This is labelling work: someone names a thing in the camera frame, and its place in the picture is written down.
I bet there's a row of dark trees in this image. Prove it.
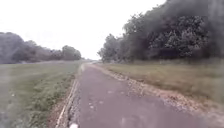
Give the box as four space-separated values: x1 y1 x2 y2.
97 0 224 64

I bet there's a grass verge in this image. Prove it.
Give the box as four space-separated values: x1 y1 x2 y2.
94 59 224 108

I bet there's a grass field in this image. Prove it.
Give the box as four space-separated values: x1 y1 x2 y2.
0 59 84 128

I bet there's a gravel path edge strip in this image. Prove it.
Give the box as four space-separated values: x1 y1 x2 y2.
46 63 84 128

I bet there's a grey asphalt path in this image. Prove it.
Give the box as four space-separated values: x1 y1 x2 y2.
70 62 214 128

